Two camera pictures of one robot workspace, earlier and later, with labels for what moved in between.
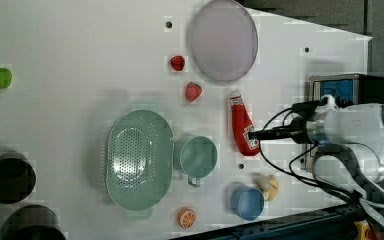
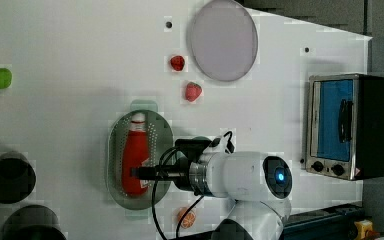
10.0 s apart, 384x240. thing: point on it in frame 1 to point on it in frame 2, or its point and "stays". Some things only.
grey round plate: x=224 y=40 stays
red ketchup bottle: x=242 y=125 to x=135 y=153
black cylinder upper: x=11 y=178 stays
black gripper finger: x=280 y=133 to x=144 y=173
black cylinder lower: x=32 y=222 stays
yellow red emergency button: x=364 y=231 stays
